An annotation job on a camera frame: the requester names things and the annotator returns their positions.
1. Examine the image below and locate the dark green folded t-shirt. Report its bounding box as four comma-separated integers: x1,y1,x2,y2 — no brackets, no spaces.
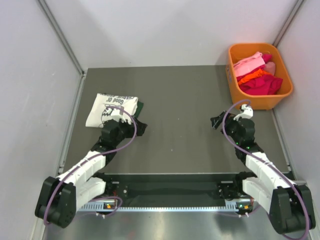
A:
133,101,144,119

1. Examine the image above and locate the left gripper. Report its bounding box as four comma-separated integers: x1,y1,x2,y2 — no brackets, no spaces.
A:
112,115,147,147

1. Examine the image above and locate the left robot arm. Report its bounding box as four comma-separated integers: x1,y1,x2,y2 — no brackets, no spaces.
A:
34,118,148,228

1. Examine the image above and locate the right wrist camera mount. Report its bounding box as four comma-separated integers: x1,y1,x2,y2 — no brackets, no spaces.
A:
233,104,254,121

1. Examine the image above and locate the magenta t-shirt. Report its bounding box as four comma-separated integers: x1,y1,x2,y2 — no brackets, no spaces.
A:
236,53,283,96

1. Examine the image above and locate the white printed folded t-shirt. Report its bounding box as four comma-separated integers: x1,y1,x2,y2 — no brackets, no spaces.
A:
85,93,139,128

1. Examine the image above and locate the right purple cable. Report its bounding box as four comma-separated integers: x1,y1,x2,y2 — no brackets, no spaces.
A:
221,99,311,240

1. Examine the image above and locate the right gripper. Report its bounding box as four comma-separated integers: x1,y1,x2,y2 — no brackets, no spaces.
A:
210,111,242,145

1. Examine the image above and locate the slotted cable duct rail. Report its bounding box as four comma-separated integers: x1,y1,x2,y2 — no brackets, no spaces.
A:
78,198,254,215

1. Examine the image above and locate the light pink t-shirt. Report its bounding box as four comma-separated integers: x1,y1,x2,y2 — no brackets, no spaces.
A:
233,51,265,78

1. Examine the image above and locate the orange t-shirt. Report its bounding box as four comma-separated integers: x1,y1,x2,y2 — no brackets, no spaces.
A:
237,68,271,86

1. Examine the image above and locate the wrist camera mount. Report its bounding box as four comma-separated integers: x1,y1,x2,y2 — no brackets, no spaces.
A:
233,104,254,121
104,105,133,124

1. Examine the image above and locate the salmon pink t-shirt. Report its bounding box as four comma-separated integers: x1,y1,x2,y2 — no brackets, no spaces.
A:
263,61,276,76

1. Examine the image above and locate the purple cable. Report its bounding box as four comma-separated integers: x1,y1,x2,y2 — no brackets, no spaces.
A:
43,105,138,226
221,99,311,240

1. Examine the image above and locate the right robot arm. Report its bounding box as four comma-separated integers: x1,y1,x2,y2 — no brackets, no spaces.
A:
210,107,316,235

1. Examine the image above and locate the orange plastic basket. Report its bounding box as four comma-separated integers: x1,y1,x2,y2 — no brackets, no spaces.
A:
226,43,294,110

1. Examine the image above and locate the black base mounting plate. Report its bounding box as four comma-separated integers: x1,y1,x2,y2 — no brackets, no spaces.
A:
95,172,251,207

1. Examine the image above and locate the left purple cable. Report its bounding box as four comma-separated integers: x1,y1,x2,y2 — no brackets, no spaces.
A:
43,105,138,226

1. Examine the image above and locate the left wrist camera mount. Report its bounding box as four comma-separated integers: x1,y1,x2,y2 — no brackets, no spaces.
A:
104,105,133,124

